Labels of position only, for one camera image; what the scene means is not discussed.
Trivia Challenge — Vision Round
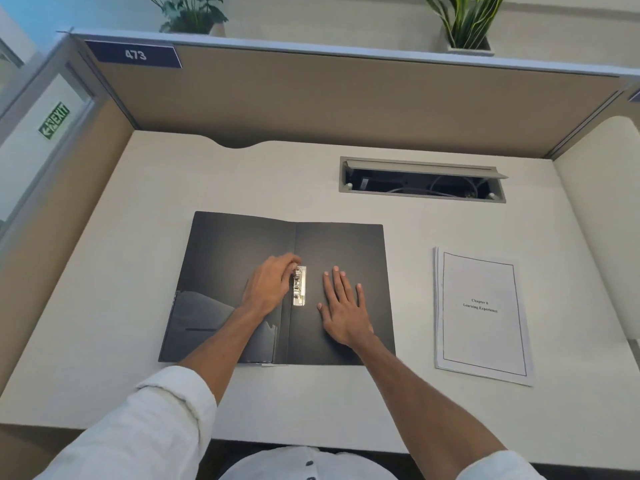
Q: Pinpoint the beige side partition panel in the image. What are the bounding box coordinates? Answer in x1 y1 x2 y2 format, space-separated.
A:
0 97 136 480

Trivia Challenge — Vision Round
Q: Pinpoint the white rounded desk divider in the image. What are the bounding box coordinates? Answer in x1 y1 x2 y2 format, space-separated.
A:
553 116 640 341

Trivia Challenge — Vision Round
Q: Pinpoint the beige neighbouring partition panel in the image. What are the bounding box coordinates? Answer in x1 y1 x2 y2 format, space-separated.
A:
619 79 640 133

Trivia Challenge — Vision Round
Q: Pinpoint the white printed paper stack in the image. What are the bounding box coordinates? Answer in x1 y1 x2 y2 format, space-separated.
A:
433 247 535 387

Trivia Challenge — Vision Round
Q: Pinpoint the person's left hand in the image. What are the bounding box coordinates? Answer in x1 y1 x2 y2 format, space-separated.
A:
241 252 303 318

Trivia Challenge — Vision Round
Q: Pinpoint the green exit sign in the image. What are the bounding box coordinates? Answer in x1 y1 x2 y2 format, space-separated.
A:
38 101 71 141

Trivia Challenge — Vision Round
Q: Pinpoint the person's right forearm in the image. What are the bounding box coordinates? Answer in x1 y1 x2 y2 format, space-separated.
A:
353 330 509 480

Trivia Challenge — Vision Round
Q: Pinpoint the broad leaf potted plant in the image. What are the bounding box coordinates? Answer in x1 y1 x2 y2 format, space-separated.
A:
145 0 229 37

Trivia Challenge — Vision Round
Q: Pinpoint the grey framed glass partition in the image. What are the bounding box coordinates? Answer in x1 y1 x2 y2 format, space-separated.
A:
0 32 109 241

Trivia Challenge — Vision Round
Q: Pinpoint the grey desk cable tray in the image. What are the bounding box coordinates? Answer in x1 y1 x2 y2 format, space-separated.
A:
339 156 509 204

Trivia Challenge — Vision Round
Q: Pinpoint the snake plant in pot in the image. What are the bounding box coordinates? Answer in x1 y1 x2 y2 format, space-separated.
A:
423 0 506 57

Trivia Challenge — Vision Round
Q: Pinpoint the black folder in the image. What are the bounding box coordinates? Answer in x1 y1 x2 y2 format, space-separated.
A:
158 211 397 367

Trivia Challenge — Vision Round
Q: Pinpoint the beige back partition panel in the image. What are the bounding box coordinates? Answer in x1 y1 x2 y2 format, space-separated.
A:
69 28 640 159

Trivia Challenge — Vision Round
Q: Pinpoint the person's right hand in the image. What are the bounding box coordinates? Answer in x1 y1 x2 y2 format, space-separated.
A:
317 266 375 349

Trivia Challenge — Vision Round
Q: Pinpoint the person's left forearm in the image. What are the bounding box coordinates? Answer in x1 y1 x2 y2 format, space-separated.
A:
178 304 266 405

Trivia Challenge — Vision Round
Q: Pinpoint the white buttoned shirt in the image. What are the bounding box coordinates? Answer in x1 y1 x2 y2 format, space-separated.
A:
35 365 546 480

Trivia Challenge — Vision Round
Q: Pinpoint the bundle of grey cables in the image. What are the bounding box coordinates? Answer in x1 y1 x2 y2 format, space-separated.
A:
387 174 489 199

